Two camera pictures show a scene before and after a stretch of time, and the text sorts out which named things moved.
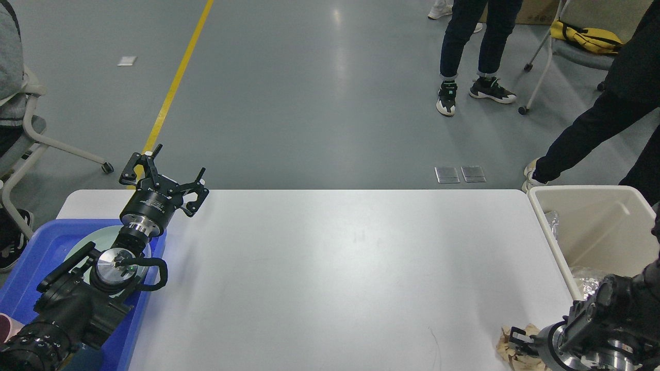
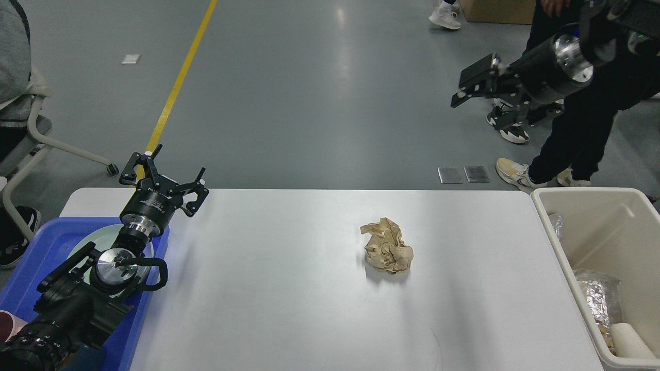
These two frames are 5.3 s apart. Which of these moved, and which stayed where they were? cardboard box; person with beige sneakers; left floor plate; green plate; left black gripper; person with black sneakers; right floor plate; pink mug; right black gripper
Moved: cardboard box; right black gripper; person with black sneakers; person with beige sneakers
Stayed: green plate; right floor plate; pink mug; left black gripper; left floor plate
